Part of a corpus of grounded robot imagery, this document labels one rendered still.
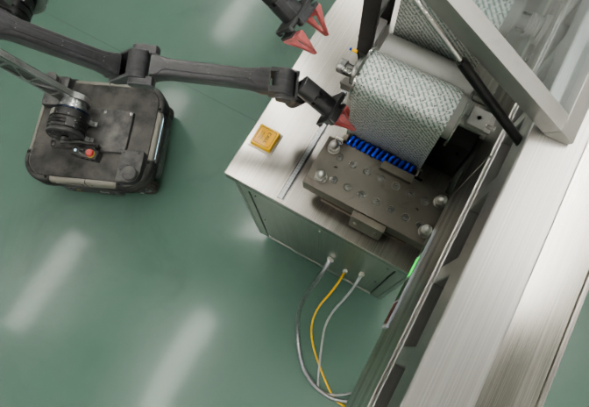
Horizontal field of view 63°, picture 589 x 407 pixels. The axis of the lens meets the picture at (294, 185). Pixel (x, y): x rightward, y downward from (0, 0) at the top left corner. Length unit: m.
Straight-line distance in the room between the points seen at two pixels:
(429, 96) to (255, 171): 0.61
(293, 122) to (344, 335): 1.13
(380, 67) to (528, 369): 0.70
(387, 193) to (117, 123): 1.50
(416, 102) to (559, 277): 0.48
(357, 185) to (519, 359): 0.64
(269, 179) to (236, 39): 1.48
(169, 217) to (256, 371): 0.85
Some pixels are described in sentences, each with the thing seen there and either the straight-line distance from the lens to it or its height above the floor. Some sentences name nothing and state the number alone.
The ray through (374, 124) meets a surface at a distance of 1.30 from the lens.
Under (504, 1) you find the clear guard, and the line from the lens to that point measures 0.74.
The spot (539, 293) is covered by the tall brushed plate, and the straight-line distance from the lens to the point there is 0.96.
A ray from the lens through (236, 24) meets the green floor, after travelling 2.92.
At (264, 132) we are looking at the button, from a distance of 1.53.
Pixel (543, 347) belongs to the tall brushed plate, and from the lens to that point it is 0.96.
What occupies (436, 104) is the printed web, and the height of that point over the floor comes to 1.31.
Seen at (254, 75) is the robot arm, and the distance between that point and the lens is 1.28.
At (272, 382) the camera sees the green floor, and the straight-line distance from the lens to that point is 2.33.
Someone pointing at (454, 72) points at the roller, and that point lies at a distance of 1.31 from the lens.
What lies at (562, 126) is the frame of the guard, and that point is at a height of 1.68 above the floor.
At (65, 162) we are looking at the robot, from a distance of 2.51.
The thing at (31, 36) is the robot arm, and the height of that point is 1.39.
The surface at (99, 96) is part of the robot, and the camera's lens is 2.59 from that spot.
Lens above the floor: 2.31
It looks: 72 degrees down
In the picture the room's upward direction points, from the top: 7 degrees counter-clockwise
